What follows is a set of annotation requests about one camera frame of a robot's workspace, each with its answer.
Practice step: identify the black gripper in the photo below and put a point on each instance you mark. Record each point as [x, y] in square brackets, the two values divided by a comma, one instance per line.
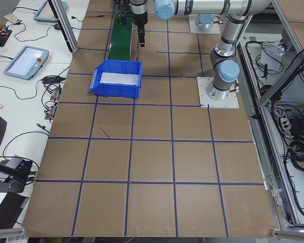
[140, 19]

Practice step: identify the green conveyor belt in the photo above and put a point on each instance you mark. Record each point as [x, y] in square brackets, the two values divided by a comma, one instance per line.
[121, 39]

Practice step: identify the left blue plastic bin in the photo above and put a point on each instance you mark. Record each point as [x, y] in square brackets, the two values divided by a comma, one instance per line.
[116, 90]

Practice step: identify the teach pendant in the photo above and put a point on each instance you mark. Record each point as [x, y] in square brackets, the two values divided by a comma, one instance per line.
[27, 63]
[45, 14]

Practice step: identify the white foam pad left bin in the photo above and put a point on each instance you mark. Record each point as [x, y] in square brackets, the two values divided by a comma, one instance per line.
[119, 78]

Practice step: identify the far teach pendant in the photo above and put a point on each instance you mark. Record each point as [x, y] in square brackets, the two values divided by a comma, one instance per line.
[45, 14]

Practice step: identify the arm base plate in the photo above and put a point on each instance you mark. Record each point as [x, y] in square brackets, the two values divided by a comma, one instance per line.
[204, 24]
[210, 97]

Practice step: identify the aluminium frame post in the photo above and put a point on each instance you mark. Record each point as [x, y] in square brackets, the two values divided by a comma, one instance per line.
[65, 26]

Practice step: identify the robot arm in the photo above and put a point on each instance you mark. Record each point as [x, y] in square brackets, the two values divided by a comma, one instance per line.
[238, 12]
[164, 10]

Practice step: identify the near teach pendant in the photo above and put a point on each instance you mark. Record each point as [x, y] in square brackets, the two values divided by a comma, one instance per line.
[27, 63]

